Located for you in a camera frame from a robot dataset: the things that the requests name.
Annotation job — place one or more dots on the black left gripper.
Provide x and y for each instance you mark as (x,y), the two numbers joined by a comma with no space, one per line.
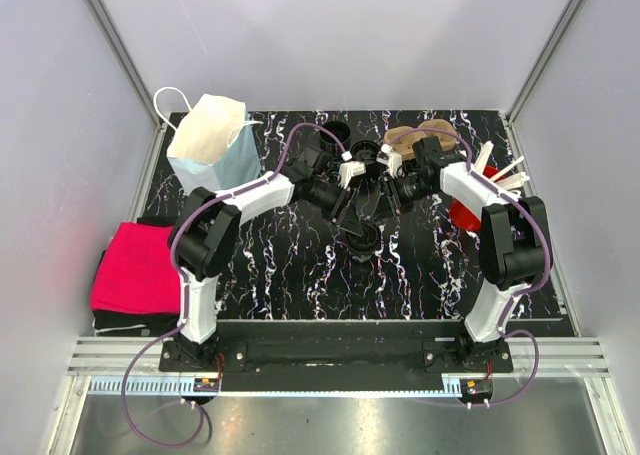
(349,216)

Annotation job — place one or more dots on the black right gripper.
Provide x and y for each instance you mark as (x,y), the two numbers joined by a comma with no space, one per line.
(383,207)

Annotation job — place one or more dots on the black cup lid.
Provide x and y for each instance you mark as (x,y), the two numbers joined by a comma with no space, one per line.
(368,230)

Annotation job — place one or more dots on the light blue paper bag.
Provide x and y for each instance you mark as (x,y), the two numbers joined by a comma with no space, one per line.
(213,145)

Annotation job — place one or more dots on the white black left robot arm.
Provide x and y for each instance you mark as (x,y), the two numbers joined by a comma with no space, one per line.
(203,239)

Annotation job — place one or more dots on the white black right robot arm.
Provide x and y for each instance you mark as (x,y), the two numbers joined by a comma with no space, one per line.
(514,251)

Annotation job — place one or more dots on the black coffee cup with lid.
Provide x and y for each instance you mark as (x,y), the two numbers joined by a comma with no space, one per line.
(366,151)

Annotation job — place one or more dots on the red plastic cup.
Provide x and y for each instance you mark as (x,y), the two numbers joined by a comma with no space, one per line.
(467,215)

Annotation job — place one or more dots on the white wrapped straw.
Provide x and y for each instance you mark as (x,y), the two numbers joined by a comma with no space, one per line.
(482,158)
(514,182)
(503,172)

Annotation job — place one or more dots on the pink cloth on black pad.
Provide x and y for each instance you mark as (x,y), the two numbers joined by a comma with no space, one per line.
(136,291)

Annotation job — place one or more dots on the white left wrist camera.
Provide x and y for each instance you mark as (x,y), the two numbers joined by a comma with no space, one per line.
(349,168)

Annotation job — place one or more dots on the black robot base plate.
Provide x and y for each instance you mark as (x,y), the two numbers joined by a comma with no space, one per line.
(331,357)

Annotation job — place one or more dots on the aluminium frame post left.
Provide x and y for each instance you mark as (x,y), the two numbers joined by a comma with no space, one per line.
(126,63)

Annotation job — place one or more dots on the aluminium frame post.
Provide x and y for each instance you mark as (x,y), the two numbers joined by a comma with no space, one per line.
(126,63)
(557,35)

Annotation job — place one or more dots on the aluminium frame post right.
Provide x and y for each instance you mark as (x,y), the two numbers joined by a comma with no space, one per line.
(557,35)

